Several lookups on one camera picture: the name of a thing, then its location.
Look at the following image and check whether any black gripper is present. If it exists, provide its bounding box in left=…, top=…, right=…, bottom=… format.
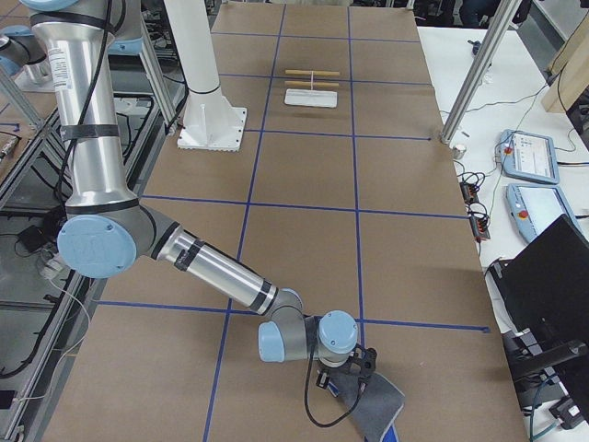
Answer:
left=316, top=358, right=357, bottom=390

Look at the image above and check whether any grey towel with blue trim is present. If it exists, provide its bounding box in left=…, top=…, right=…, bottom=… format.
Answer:
left=329, top=372, right=405, bottom=442

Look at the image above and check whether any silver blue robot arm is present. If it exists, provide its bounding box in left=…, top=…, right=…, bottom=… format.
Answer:
left=1, top=25, right=51, bottom=84
left=28, top=1, right=373, bottom=392

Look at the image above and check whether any wooden towel rack white base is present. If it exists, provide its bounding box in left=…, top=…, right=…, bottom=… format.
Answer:
left=283, top=69, right=341, bottom=109

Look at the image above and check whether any black monitor on stand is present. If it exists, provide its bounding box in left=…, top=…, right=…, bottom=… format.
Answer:
left=490, top=215, right=588, bottom=401

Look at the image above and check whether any small silver metal cylinder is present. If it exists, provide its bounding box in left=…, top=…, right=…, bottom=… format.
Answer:
left=452, top=144, right=467, bottom=160

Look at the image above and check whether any lower teach pendant tablet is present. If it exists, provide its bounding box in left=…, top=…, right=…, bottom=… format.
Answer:
left=506, top=183, right=581, bottom=243

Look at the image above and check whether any teach pendant tablet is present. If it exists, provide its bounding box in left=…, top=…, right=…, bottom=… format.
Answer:
left=506, top=183, right=581, bottom=243
left=496, top=129, right=560, bottom=184

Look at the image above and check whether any upper teach pendant tablet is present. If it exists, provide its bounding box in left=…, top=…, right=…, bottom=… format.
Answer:
left=496, top=129, right=560, bottom=184

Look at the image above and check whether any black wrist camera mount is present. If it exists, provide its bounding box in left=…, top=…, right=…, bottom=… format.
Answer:
left=351, top=344, right=377, bottom=382

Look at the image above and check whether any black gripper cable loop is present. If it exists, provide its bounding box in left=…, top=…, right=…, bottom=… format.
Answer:
left=303, top=358, right=369, bottom=428

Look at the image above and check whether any white pedestal column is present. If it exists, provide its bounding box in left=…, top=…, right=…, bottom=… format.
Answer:
left=165, top=0, right=248, bottom=152

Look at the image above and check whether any aluminium frame post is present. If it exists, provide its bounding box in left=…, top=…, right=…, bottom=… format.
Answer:
left=440, top=0, right=522, bottom=145

